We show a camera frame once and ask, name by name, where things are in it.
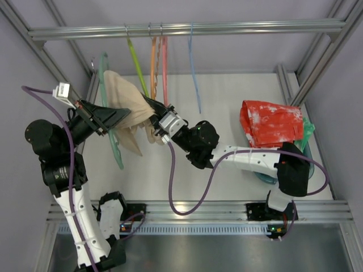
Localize beige trousers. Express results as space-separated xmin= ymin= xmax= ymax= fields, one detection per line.
xmin=103 ymin=70 xmax=164 ymax=156

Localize teal green hanger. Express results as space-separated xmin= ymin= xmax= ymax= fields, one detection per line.
xmin=97 ymin=52 xmax=124 ymax=170

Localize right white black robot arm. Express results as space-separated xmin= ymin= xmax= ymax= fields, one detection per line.
xmin=144 ymin=97 xmax=310 ymax=212

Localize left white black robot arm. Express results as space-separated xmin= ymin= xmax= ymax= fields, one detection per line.
xmin=25 ymin=100 xmax=130 ymax=271

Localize lime green hanger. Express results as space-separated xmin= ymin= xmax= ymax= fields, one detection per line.
xmin=127 ymin=37 xmax=150 ymax=97

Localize pink hanger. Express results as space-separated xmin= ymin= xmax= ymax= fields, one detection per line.
xmin=161 ymin=36 xmax=168 ymax=106

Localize orange hanger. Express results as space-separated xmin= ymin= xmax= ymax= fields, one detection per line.
xmin=150 ymin=37 xmax=157 ymax=99

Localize light blue hanger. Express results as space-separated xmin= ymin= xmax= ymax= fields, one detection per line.
xmin=188 ymin=22 xmax=202 ymax=114

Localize red white tie-dye garment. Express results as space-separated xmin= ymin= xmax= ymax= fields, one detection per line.
xmin=239 ymin=100 xmax=303 ymax=148

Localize teal plastic basket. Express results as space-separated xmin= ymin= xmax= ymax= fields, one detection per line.
xmin=255 ymin=143 xmax=314 ymax=185

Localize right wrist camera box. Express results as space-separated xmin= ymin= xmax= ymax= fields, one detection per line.
xmin=159 ymin=112 xmax=182 ymax=137

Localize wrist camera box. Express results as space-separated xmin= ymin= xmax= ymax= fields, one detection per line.
xmin=52 ymin=82 xmax=75 ymax=109
xmin=159 ymin=112 xmax=182 ymax=137

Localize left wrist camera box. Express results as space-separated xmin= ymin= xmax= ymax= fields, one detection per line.
xmin=52 ymin=82 xmax=75 ymax=109

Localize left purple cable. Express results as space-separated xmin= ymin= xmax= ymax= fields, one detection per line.
xmin=22 ymin=86 xmax=147 ymax=272

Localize purple cable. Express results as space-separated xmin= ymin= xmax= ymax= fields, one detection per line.
xmin=167 ymin=141 xmax=330 ymax=241
xmin=22 ymin=86 xmax=147 ymax=272

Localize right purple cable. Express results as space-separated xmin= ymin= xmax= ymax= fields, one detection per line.
xmin=167 ymin=141 xmax=330 ymax=241

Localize aluminium hanging rail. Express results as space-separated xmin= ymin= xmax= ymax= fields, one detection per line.
xmin=28 ymin=18 xmax=346 ymax=41

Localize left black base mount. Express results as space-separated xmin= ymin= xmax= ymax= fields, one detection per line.
xmin=120 ymin=203 xmax=147 ymax=222

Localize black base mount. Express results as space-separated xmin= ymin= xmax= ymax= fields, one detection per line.
xmin=120 ymin=203 xmax=147 ymax=222
xmin=246 ymin=202 xmax=298 ymax=222

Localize grey slotted cable duct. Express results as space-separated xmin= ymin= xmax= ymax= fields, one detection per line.
xmin=56 ymin=223 xmax=281 ymax=236

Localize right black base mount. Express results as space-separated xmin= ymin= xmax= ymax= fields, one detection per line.
xmin=246 ymin=202 xmax=298 ymax=222

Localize front aluminium frame rail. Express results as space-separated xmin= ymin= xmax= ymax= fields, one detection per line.
xmin=47 ymin=199 xmax=354 ymax=224

